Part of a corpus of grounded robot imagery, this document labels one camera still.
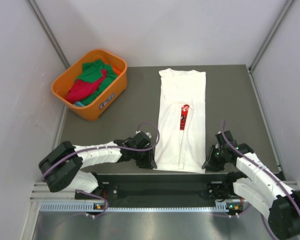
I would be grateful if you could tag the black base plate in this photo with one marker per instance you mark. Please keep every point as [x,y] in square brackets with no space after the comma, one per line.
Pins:
[220,185]

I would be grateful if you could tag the light blue t-shirt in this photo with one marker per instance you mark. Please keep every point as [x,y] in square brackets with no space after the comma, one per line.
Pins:
[79,104]

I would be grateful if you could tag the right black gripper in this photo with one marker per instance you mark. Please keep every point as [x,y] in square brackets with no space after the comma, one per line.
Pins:
[210,164]

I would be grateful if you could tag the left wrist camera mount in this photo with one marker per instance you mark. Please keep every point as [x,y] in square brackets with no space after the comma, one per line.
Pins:
[148,134]

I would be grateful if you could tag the white t-shirt red print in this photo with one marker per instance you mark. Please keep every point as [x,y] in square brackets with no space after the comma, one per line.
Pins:
[182,121]

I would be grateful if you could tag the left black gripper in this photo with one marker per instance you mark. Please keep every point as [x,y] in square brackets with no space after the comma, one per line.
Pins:
[149,162]

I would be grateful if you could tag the aluminium frame rail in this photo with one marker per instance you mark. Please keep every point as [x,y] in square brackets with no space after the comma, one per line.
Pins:
[37,192]

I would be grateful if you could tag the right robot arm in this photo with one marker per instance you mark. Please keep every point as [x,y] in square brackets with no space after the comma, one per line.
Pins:
[276,201]

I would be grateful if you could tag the right corner frame post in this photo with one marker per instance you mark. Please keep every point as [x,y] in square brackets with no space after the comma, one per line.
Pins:
[288,4]

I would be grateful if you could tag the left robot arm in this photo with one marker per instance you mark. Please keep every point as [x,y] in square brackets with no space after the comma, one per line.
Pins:
[62,168]

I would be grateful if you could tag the green t-shirt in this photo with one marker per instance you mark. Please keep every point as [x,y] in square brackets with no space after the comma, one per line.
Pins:
[91,71]

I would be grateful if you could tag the orange plastic basket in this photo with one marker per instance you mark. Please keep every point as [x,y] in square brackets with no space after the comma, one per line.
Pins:
[91,112]

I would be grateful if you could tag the corner frame post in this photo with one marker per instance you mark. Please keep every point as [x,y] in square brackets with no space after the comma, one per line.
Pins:
[34,7]
[288,4]

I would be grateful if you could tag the grey cable duct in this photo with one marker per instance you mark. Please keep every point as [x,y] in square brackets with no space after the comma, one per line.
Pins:
[93,207]

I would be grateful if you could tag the left corner frame post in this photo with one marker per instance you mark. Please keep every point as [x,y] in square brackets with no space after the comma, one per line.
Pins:
[34,7]

